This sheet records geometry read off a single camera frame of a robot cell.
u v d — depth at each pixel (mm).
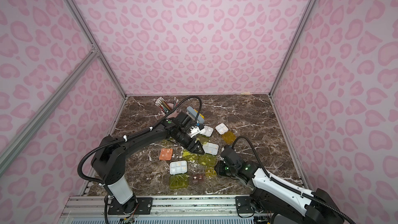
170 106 1007
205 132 999
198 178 815
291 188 462
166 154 886
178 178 819
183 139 708
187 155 902
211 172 819
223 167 717
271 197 597
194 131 764
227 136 975
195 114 914
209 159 881
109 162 457
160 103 955
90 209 737
